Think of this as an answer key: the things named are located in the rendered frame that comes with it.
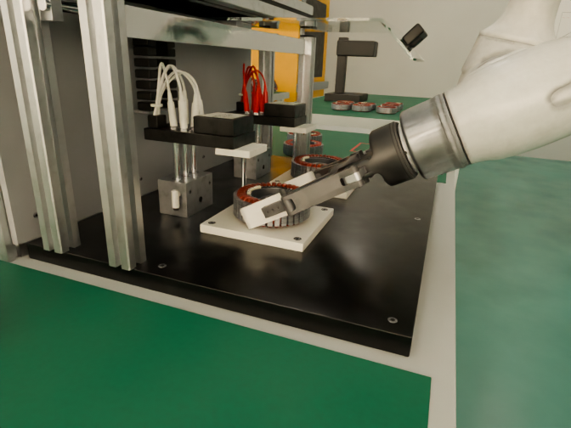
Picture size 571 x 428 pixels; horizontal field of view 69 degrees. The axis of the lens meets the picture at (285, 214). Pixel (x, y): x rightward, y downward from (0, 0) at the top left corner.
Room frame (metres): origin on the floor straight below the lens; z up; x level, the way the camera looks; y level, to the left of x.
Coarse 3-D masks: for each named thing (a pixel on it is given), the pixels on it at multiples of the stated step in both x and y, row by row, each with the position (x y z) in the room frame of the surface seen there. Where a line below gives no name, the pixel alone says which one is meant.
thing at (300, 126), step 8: (264, 104) 0.81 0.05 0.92; (272, 104) 0.80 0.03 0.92; (280, 104) 0.79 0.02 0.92; (288, 104) 0.79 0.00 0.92; (296, 104) 0.80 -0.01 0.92; (304, 104) 0.84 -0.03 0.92; (232, 112) 0.84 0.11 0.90; (240, 112) 0.84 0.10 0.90; (248, 112) 0.82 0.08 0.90; (264, 112) 0.81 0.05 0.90; (272, 112) 0.80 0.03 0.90; (280, 112) 0.79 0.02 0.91; (288, 112) 0.79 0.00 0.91; (296, 112) 0.79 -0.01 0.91; (304, 112) 0.84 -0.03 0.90; (256, 120) 0.81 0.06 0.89; (264, 120) 0.80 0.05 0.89; (272, 120) 0.80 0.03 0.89; (280, 120) 0.79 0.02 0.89; (288, 120) 0.79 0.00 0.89; (296, 120) 0.79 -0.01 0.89; (304, 120) 0.84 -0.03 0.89; (256, 128) 0.87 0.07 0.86; (280, 128) 0.80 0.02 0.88; (288, 128) 0.79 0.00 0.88; (296, 128) 0.79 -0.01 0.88; (304, 128) 0.78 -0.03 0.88; (312, 128) 0.81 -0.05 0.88; (256, 136) 0.87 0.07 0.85
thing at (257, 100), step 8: (248, 72) 0.86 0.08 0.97; (256, 72) 0.82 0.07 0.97; (264, 80) 0.86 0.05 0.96; (256, 88) 0.82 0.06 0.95; (264, 88) 0.86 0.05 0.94; (256, 96) 0.81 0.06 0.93; (264, 96) 0.86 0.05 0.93; (240, 104) 0.87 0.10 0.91; (248, 104) 0.84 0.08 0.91; (256, 104) 0.81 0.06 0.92; (256, 112) 0.81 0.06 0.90
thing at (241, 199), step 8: (248, 184) 0.60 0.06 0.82; (256, 184) 0.60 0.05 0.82; (264, 184) 0.61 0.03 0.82; (272, 184) 0.61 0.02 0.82; (280, 184) 0.61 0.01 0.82; (288, 184) 0.61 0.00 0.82; (240, 192) 0.56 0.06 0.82; (248, 192) 0.56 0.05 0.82; (256, 192) 0.59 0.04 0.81; (264, 192) 0.60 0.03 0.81; (272, 192) 0.60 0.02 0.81; (240, 200) 0.54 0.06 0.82; (248, 200) 0.53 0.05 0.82; (256, 200) 0.53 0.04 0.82; (240, 208) 0.53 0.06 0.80; (240, 216) 0.53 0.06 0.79; (296, 216) 0.53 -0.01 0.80; (304, 216) 0.54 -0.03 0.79; (264, 224) 0.52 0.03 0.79; (272, 224) 0.52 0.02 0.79; (280, 224) 0.52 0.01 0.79; (288, 224) 0.52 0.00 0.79
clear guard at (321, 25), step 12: (252, 24) 0.86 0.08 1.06; (264, 24) 0.85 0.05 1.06; (276, 24) 0.84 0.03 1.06; (288, 24) 0.83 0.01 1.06; (300, 24) 0.82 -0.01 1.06; (312, 24) 0.81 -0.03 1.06; (324, 24) 0.80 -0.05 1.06; (336, 24) 0.79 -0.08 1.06; (348, 24) 0.78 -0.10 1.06; (360, 24) 0.77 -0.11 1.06; (372, 24) 0.76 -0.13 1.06; (384, 24) 0.71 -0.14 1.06; (396, 36) 0.70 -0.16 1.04; (408, 48) 0.73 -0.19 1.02; (420, 60) 0.83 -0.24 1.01
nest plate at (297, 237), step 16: (320, 208) 0.61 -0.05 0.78; (208, 224) 0.53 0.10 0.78; (224, 224) 0.53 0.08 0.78; (240, 224) 0.53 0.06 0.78; (304, 224) 0.54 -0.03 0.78; (320, 224) 0.55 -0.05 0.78; (256, 240) 0.50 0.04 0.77; (272, 240) 0.49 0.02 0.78; (288, 240) 0.48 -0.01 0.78; (304, 240) 0.49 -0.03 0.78
